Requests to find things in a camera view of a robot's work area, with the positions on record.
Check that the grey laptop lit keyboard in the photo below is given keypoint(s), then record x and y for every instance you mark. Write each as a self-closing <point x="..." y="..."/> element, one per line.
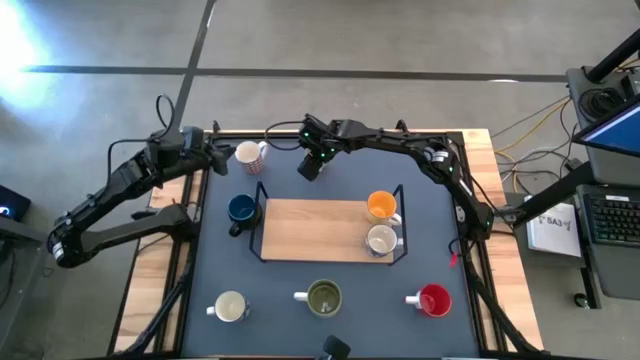
<point x="615" y="220"/>

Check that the wooden shelf rack black frame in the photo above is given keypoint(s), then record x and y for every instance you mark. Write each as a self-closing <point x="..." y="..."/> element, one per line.
<point x="320" y="230"/>

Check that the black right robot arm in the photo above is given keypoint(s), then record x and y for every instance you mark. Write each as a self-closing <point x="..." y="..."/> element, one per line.
<point x="400" y="142"/>

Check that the open laptop blue screen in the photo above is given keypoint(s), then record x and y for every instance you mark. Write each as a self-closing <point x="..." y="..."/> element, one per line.
<point x="617" y="132"/>

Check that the black device with screen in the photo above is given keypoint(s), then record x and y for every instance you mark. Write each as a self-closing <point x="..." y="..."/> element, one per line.
<point x="12" y="202"/>

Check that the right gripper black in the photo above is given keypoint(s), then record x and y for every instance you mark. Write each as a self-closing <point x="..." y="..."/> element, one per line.
<point x="320" y="140"/>

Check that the black table clamp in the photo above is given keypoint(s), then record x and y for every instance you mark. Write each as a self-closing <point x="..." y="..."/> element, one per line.
<point x="401" y="125"/>
<point x="216" y="126"/>

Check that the white mug dark print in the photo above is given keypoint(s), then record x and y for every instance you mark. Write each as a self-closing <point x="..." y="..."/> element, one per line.
<point x="229" y="305"/>

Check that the black caster wheel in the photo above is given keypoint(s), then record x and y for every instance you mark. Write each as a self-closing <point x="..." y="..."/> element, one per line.
<point x="580" y="300"/>

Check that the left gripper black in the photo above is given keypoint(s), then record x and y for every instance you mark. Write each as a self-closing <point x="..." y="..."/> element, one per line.
<point x="210" y="156"/>

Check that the white and red mug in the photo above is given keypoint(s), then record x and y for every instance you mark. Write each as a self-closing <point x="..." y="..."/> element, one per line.
<point x="436" y="300"/>

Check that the dark blue mug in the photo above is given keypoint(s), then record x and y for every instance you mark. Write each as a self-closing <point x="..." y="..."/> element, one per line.
<point x="242" y="207"/>

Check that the orange mug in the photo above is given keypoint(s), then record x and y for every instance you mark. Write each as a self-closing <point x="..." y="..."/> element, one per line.
<point x="381" y="204"/>

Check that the white mug red checked pattern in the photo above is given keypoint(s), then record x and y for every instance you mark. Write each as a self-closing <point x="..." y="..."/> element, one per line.
<point x="248" y="151"/>

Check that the blue-grey table mat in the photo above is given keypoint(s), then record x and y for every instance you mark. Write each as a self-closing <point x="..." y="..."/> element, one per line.
<point x="370" y="280"/>

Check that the white mug green interior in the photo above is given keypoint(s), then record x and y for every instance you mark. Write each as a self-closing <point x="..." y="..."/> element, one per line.
<point x="324" y="296"/>

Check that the grey metal stand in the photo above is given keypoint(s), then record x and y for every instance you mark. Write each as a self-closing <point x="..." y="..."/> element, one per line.
<point x="20" y="240"/>

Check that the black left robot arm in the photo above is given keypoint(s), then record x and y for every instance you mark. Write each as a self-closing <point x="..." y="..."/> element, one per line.
<point x="125" y="175"/>

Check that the black table-level camera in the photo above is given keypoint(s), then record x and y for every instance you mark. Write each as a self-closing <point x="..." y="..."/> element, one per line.
<point x="336" y="347"/>

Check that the white paper sheet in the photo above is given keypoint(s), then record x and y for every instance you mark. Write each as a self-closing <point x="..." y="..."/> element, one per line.
<point x="552" y="227"/>

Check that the white mug blue flower print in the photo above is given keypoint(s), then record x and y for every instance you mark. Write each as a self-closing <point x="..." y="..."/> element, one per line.
<point x="381" y="242"/>

